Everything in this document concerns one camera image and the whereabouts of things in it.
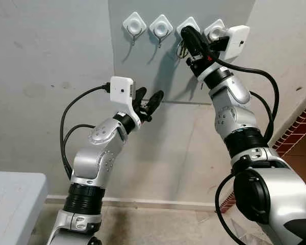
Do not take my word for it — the white plastic table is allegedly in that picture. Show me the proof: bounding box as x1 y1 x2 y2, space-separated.
0 171 48 245

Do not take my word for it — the white adhesive wall hook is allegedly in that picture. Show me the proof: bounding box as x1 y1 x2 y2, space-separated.
122 11 147 46
176 16 201 42
202 18 228 42
149 14 174 48

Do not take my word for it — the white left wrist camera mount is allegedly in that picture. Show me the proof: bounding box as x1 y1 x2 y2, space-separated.
110 76 144 128

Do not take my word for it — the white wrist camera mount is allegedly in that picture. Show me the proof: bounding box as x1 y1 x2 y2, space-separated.
195 25 251 82
110 76 144 128

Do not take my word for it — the grey wall panel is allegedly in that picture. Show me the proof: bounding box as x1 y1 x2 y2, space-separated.
108 0 257 106

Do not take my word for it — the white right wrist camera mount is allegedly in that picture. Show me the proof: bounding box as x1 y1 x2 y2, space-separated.
195 25 251 82

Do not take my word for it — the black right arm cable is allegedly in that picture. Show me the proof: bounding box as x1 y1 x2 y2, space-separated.
213 53 281 245

